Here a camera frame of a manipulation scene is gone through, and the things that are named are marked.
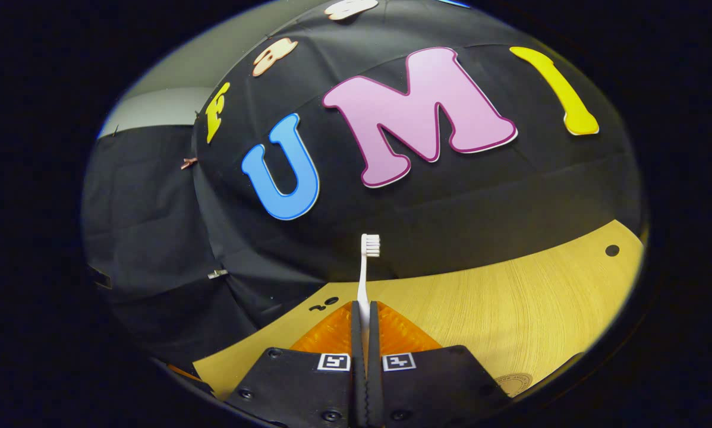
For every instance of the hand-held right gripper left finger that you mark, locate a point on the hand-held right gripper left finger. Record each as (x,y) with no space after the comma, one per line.
(296,386)

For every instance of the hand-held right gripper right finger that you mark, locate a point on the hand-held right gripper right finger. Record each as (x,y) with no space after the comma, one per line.
(439,386)

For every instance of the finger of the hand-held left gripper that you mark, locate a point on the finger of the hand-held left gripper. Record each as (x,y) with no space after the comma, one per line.
(183,371)

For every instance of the white toothbrush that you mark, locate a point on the white toothbrush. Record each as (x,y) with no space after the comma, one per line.
(363,285)

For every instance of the wooden desktop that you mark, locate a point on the wooden desktop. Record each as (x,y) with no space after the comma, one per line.
(510,309)

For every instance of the silver clip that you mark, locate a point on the silver clip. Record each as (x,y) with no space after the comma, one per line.
(217,273)

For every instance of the black backdrop cloth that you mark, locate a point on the black backdrop cloth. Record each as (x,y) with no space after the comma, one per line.
(451,196)

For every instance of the pink clip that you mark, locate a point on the pink clip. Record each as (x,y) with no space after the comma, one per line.
(188,162)

